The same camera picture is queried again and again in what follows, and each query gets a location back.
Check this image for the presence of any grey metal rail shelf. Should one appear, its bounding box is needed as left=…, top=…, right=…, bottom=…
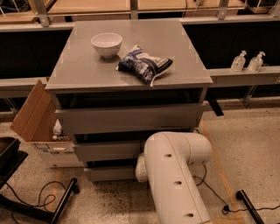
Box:
left=0, top=14, right=280, bottom=100

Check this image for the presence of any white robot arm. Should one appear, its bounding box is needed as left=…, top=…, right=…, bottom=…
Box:
left=136, top=131, right=213, bottom=224

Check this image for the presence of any black cart frame left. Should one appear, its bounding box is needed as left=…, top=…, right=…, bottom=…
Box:
left=0, top=150, right=81, bottom=224

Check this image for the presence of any grey bottom drawer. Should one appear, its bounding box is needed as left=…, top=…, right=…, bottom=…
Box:
left=84, top=166, right=135, bottom=182

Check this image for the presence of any left clear pump bottle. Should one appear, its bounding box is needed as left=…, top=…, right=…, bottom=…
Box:
left=231, top=50, right=247, bottom=72

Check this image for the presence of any blue white snack bag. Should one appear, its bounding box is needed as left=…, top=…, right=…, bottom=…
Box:
left=116, top=45, right=173, bottom=87

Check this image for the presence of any black cable right floor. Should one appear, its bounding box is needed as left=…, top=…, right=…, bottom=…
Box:
left=192, top=163, right=280, bottom=216

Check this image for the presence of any black stand leg right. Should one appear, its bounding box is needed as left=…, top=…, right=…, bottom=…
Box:
left=235, top=190, right=264, bottom=224

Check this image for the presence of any black bin on cart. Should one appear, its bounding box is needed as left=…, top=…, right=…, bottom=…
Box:
left=0, top=136, right=20, bottom=172

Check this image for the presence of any open cardboard box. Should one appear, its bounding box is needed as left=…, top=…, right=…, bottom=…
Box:
left=10, top=80, right=83, bottom=168

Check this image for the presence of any right clear pump bottle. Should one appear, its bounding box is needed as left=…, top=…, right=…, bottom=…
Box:
left=248, top=51, right=265, bottom=72

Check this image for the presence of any grey drawer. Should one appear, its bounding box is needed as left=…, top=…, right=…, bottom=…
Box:
left=56, top=103, right=205, bottom=134
left=73, top=140, right=144, bottom=162
left=84, top=166, right=135, bottom=182

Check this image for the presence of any grey drawer cabinet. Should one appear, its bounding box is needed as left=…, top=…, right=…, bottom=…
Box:
left=46, top=20, right=212, bottom=182

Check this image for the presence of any white bottle in box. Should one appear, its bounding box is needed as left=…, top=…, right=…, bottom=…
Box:
left=52, top=120, right=62, bottom=136

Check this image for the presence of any clear pump bottle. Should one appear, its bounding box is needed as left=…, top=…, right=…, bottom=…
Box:
left=231, top=50, right=247, bottom=72
left=248, top=51, right=265, bottom=72

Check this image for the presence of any white ceramic bowl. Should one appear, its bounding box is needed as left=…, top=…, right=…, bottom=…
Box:
left=91, top=32, right=123, bottom=58

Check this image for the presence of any grey middle drawer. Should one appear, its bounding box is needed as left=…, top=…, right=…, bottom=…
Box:
left=73, top=140, right=144, bottom=162

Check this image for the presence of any grey top drawer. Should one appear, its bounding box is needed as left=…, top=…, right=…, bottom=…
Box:
left=56, top=103, right=205, bottom=134

